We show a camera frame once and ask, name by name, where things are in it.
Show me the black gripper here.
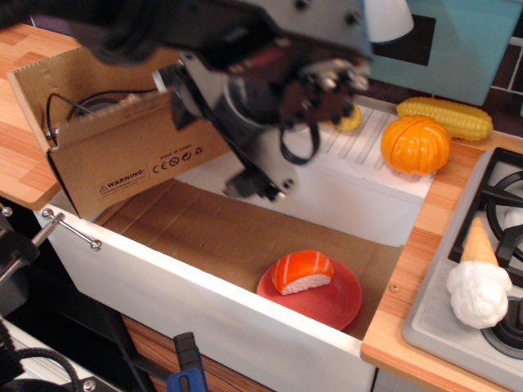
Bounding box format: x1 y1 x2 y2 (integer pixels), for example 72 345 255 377
153 54 369 200

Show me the brown cardboard box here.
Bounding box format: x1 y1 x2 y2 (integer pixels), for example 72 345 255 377
7 48 229 217

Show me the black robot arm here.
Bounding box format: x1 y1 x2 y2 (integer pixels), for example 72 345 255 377
1 1 371 200

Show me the cardboard sheet in sink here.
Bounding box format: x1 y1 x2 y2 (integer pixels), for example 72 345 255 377
95 180 402 338

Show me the white toy sink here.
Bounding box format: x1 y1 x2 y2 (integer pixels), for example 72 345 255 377
48 97 432 391

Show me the salmon sushi toy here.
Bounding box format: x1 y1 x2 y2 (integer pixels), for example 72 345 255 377
270 250 335 296

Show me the small yellow corn piece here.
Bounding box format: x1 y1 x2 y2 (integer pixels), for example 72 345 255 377
328 103 362 131

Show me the red plate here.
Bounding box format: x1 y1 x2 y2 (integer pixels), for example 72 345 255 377
257 259 363 330

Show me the orange toy pumpkin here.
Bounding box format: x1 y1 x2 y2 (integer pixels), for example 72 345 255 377
381 115 450 176

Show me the white lamp shade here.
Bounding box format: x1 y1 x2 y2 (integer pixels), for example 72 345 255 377
364 0 414 43

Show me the yellow toy corn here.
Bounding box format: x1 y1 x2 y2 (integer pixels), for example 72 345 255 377
396 96 494 141

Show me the toy ice cream cone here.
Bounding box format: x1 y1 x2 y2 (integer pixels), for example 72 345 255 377
446 217 512 329

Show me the grey toy stove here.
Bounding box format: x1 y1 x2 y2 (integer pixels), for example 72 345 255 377
403 148 522 391

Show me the black cable in box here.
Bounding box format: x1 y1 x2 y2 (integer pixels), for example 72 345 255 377
45 88 160 142

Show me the blue black clamp handle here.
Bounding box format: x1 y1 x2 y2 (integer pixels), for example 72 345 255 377
167 332 209 392

